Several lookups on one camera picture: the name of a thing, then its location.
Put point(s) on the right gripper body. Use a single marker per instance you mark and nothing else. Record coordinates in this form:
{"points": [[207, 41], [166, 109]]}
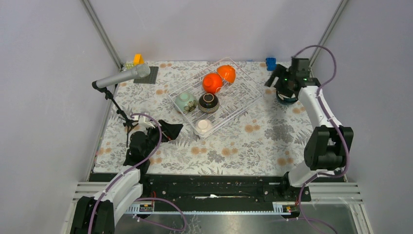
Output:
{"points": [[291, 77]]}

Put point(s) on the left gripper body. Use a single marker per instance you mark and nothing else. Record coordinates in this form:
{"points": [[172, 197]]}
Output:
{"points": [[152, 137]]}

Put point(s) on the teal bowl white rim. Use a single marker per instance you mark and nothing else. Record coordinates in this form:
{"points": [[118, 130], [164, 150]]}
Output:
{"points": [[285, 100]]}

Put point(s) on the white pink bowl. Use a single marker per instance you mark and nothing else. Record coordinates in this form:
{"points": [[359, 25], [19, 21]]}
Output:
{"points": [[203, 126]]}

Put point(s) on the orange bowl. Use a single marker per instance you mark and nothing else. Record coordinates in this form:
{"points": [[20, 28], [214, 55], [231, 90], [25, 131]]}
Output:
{"points": [[227, 72], [212, 83]]}

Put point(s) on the orange bowl front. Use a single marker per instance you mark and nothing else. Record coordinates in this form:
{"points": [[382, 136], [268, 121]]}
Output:
{"points": [[212, 83]]}

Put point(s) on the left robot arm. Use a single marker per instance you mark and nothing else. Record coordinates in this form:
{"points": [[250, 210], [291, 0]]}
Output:
{"points": [[99, 213]]}

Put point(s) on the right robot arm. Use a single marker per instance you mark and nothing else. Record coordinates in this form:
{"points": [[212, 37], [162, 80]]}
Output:
{"points": [[329, 144]]}

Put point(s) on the blue toy block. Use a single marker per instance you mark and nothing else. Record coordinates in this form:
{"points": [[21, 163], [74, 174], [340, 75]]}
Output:
{"points": [[270, 63]]}

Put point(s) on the floral tablecloth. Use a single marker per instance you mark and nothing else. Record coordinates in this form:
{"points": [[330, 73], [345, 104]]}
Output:
{"points": [[266, 140]]}

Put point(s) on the pale green floral bowl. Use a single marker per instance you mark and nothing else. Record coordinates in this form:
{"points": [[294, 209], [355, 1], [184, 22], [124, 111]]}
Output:
{"points": [[186, 102]]}

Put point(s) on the black patterned bowl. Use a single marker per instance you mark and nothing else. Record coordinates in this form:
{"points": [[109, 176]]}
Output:
{"points": [[208, 103]]}

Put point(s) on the dark grey baseplate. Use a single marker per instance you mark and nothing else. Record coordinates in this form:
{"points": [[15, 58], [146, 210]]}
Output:
{"points": [[147, 75]]}

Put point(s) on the silver microphone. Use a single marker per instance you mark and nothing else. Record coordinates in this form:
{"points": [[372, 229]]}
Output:
{"points": [[118, 78]]}

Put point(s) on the green toy block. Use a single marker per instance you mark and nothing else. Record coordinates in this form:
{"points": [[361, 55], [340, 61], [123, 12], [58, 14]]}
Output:
{"points": [[128, 65]]}

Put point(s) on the yellow toy block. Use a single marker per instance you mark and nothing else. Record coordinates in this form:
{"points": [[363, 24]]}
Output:
{"points": [[138, 59]]}

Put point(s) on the white wire dish rack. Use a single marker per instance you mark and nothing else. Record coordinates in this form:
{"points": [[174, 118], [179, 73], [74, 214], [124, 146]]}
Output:
{"points": [[234, 99]]}

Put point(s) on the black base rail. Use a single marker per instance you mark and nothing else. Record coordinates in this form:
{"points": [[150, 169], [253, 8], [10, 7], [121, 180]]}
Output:
{"points": [[213, 193]]}

